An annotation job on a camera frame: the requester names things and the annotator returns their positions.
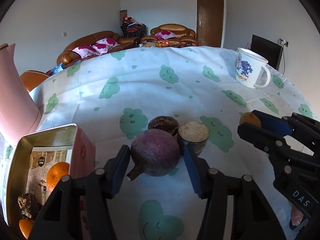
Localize whole orange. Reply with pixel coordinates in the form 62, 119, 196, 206
46, 162, 69, 193

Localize tall cut sugarcane piece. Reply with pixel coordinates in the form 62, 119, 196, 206
177, 121, 209, 156

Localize purple passion fruit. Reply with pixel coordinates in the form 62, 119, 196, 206
127, 129, 180, 181

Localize dried brown fruit husk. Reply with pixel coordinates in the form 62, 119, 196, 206
17, 193, 42, 220

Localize right hand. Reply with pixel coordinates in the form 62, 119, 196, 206
291, 205, 304, 226

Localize pink metal tin box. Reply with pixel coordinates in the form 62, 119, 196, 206
5, 124, 95, 239

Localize white enamel mug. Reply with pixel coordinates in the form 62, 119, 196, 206
235, 48, 271, 89

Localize black monitor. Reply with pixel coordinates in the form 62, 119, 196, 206
251, 35, 283, 70

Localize cloud pattern tablecloth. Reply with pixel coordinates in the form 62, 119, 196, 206
29, 47, 319, 239

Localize pink electric kettle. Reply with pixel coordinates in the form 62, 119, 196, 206
0, 43, 41, 146

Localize orange leather chair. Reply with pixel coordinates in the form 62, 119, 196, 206
20, 70, 49, 92

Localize long brown leather sofa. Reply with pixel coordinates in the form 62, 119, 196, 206
56, 30, 140, 68

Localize cluttered coffee table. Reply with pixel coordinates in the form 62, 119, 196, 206
143, 40, 180, 48

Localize brown wooden door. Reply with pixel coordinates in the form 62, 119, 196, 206
196, 0, 224, 47

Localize stacked dark chairs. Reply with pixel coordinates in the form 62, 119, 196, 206
120, 16, 148, 38

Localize brown leather armchair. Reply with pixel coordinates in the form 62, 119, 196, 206
140, 23, 199, 48

